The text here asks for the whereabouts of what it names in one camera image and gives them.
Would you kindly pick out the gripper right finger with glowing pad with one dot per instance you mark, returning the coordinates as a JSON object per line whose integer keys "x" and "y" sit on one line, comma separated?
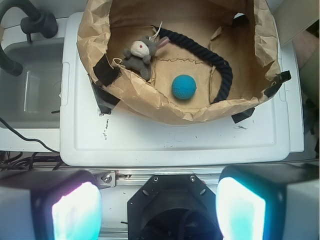
{"x": 269, "y": 201}

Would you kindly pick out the brown paper bag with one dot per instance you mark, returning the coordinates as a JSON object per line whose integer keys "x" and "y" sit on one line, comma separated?
{"x": 229, "y": 47}

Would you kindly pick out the blue ball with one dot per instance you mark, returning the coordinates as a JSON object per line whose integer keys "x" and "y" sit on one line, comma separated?
{"x": 183, "y": 87}

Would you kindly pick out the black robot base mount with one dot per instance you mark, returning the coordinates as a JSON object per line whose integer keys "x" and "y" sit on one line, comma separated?
{"x": 173, "y": 207}

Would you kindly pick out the grey plush bunny toy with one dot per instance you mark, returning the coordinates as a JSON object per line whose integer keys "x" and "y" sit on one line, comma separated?
{"x": 138, "y": 56}

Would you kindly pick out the black faucet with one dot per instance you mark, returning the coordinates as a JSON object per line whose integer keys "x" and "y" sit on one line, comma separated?
{"x": 36, "y": 21}

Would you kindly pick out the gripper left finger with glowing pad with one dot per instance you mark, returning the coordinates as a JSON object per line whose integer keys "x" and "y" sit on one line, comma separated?
{"x": 49, "y": 205}

